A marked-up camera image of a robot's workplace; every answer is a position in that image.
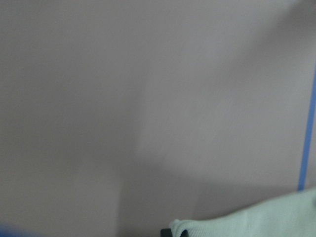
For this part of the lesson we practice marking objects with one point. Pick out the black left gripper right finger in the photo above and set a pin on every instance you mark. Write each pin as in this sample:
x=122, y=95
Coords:
x=184, y=234

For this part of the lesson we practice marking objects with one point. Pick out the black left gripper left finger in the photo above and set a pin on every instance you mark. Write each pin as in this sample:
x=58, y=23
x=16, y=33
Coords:
x=166, y=233

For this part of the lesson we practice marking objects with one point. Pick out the olive green long-sleeve shirt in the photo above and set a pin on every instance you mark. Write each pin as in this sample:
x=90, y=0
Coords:
x=292, y=215

